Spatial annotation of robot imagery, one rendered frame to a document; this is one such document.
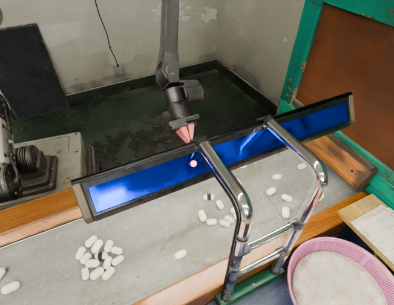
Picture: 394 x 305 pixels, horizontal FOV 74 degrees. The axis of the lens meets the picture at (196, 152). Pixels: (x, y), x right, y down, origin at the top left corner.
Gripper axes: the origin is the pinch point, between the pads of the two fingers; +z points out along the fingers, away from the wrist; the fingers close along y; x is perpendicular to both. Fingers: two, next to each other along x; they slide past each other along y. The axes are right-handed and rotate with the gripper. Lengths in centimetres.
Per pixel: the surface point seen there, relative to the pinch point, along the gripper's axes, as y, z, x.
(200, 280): -13.6, 33.0, -15.7
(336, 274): 20, 45, -21
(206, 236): -6.5, 26.3, -6.8
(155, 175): -18.2, 5.4, -34.2
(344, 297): 17, 49, -24
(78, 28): -17, -132, 136
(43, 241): -49, 12, 5
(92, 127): -32, -53, 157
